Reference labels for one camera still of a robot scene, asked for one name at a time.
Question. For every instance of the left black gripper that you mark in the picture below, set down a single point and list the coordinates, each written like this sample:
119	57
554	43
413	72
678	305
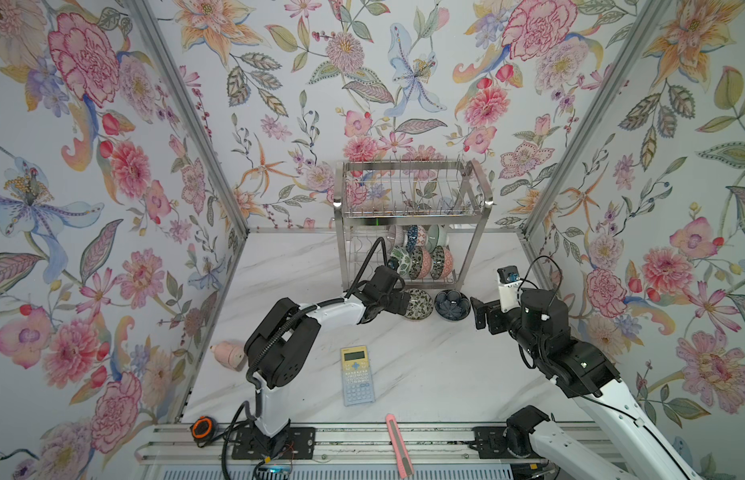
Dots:
397	299

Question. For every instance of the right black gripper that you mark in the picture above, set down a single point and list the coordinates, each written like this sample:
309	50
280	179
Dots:
494	314

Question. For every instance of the green leaf pattern bowl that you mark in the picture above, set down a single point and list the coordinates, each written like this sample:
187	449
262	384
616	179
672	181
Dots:
401	261

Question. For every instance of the black white floral bowl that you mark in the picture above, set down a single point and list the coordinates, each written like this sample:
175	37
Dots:
421	305
421	263
443	263

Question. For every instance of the pale green ceramic bowl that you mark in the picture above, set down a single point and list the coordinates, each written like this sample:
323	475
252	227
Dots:
437	237

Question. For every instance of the purple striped bowl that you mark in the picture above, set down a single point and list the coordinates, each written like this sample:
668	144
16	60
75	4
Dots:
397	236

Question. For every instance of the blue patterned ceramic bowl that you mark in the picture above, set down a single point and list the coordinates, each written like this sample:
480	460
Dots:
416	236

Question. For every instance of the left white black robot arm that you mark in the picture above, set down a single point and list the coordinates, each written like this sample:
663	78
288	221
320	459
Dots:
280	346

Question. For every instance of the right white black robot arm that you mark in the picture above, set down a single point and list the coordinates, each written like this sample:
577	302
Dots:
586	376

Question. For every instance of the steel two-tier dish rack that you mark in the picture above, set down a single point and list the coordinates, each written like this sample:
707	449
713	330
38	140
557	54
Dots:
369	197

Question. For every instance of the dark blue ceramic bowl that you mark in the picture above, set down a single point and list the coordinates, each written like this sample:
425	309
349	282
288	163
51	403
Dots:
452	305

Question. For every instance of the yellow blue calculator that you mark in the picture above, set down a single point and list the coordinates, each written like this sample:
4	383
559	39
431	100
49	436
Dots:
357	376

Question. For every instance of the pink utility knife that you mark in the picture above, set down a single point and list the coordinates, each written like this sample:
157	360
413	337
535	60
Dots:
404	462

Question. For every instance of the pink toy pig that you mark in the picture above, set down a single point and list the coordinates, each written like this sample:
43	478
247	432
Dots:
230	355

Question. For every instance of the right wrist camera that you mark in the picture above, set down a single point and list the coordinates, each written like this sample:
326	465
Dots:
509	285

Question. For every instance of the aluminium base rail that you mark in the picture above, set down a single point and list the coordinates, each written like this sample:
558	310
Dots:
347	443

